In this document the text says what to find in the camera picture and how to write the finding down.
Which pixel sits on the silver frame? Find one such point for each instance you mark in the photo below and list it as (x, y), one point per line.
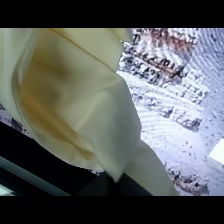
(30, 176)

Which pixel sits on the cream shirt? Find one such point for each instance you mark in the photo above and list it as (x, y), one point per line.
(83, 100)

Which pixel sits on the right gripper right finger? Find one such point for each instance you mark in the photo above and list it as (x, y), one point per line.
(133, 187)

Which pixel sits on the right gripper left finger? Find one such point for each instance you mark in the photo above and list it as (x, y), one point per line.
(101, 186)

